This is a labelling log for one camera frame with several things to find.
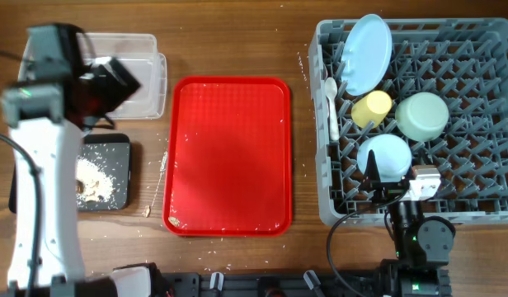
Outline black mounting rail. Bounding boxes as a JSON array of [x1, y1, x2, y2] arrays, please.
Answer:
[[162, 270, 452, 297]]

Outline green plastic bowl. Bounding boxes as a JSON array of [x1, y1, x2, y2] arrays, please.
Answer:
[[395, 92, 449, 142]]

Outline food crumb on table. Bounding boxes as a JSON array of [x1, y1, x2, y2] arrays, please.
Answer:
[[143, 205, 151, 218]]

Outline light blue plate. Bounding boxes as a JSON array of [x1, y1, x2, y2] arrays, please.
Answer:
[[341, 14, 393, 97]]

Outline clear plastic bin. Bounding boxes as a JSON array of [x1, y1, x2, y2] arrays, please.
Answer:
[[76, 32, 167, 120]]

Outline black waste bin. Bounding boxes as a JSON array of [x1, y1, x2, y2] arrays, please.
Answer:
[[8, 132, 132, 213]]

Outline food crumb on tray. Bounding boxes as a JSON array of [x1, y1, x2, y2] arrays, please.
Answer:
[[168, 216, 181, 228]]

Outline red plastic tray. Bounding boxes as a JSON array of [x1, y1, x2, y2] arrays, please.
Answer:
[[162, 76, 293, 237]]

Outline light blue bowl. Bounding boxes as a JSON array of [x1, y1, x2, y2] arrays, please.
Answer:
[[356, 134, 412, 182]]

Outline white plastic spoon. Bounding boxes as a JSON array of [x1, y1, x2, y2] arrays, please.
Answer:
[[324, 78, 340, 141]]

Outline yellow plastic cup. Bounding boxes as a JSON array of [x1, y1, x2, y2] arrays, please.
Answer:
[[351, 91, 393, 128]]

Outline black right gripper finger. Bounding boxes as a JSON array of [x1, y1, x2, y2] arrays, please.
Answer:
[[365, 149, 381, 184], [418, 151, 440, 176]]

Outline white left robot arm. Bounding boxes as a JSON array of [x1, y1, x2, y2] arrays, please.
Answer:
[[0, 23, 175, 296]]

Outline blue-grey dishwasher rack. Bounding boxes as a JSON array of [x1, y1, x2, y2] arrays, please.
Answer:
[[308, 18, 508, 226]]

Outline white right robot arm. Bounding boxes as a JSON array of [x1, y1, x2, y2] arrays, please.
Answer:
[[360, 151, 456, 296]]

